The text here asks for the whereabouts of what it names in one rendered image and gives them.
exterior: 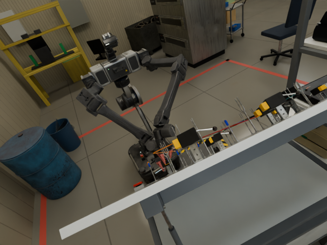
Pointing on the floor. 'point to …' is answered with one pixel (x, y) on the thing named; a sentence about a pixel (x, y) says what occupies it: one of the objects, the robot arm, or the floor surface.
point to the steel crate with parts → (143, 35)
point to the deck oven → (191, 28)
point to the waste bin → (64, 134)
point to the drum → (41, 162)
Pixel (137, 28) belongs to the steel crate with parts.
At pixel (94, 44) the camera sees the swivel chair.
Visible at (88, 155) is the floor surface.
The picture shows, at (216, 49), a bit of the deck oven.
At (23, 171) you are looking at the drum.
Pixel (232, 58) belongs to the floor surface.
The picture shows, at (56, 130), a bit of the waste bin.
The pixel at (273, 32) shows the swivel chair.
